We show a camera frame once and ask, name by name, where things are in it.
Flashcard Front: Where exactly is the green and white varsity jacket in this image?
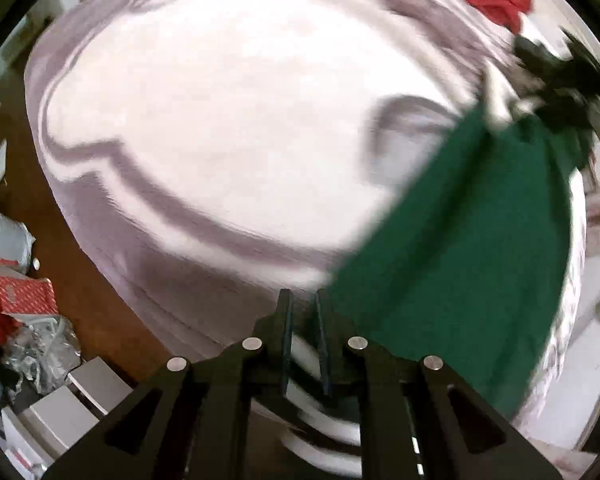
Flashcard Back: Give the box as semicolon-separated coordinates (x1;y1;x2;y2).
279;104;589;478

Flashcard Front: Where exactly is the white box on floor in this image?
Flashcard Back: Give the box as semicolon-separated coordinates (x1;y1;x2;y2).
2;358;132;478

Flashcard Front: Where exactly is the crumpled silver plastic bag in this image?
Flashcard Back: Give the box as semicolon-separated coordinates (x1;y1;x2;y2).
3;315;82;396

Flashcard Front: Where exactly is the red patterned gift box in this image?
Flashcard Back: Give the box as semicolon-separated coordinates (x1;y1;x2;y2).
0;258;59;346

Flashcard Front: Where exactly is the white purple rose blanket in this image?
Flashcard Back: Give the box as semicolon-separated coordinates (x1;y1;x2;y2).
24;0;522;360

